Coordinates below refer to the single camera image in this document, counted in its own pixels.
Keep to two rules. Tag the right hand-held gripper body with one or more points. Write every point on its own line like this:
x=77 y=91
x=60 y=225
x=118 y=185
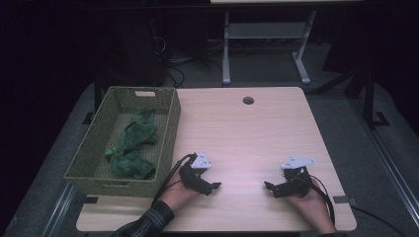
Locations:
x=296 y=184

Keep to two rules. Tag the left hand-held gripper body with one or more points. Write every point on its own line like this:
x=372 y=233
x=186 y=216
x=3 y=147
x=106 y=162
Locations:
x=192 y=177

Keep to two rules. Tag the green sock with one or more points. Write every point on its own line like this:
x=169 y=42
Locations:
x=130 y=166
x=138 y=131

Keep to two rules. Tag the green woven basket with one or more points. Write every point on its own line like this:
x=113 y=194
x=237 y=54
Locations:
x=84 y=164

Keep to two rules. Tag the person's left hand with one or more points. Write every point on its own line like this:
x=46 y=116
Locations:
x=176 y=196

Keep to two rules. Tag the person's right hand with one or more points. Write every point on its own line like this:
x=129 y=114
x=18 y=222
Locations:
x=313 y=205

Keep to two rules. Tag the grey tape strip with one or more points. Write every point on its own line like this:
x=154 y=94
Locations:
x=344 y=199

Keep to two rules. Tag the black tape strip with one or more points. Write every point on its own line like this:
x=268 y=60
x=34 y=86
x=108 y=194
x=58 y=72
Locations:
x=91 y=200

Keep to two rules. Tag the black metal stand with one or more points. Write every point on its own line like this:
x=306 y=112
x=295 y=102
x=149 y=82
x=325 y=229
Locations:
x=369 y=98

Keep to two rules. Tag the grey metal stand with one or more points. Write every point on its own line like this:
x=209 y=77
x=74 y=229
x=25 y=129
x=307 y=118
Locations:
x=267 y=30

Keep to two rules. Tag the black metal post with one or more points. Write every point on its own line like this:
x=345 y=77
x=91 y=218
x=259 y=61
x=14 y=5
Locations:
x=97 y=94

